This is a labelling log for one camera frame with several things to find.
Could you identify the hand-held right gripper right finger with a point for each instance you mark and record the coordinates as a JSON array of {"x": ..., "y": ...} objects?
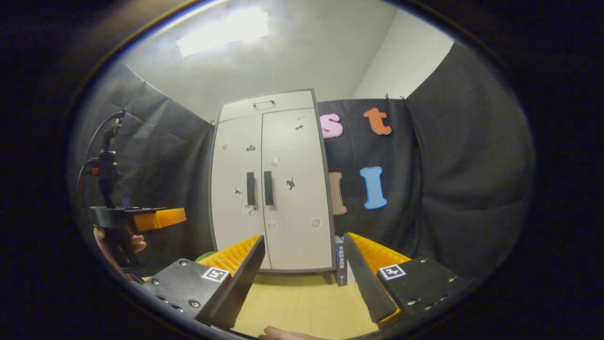
[{"x": 368, "y": 283}]

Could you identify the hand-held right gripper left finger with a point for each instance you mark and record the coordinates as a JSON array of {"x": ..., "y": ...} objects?
[{"x": 245, "y": 283}]

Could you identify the dark blue book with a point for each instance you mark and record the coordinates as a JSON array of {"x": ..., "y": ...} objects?
[{"x": 340, "y": 264}]

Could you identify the toy watermelon slice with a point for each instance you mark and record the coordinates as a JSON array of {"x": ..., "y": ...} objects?
[{"x": 204, "y": 256}]

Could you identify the white shoe cabinet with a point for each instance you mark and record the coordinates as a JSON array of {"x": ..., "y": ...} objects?
[{"x": 292, "y": 100}]

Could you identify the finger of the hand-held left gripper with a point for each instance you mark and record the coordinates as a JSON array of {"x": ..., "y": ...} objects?
[{"x": 118, "y": 217}]

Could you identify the white shoe cabinet door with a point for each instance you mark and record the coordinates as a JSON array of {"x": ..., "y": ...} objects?
[
  {"x": 302, "y": 156},
  {"x": 229, "y": 170}
]

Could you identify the black backdrop cloth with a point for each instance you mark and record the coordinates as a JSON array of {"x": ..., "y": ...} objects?
[
  {"x": 165, "y": 156},
  {"x": 462, "y": 189}
]

